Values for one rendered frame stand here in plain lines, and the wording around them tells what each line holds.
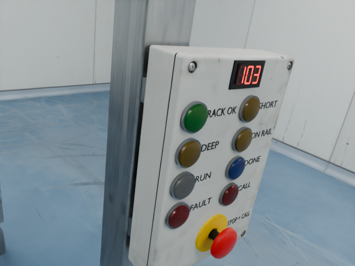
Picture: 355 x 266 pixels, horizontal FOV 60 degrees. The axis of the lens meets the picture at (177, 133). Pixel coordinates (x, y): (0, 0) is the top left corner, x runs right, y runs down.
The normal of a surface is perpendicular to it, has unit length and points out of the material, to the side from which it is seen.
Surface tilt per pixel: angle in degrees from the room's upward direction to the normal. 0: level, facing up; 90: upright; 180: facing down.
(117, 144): 90
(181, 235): 90
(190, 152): 87
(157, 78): 90
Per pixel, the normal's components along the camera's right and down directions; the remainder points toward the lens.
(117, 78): -0.76, 0.14
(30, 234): 0.14, -0.91
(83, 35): 0.69, 0.37
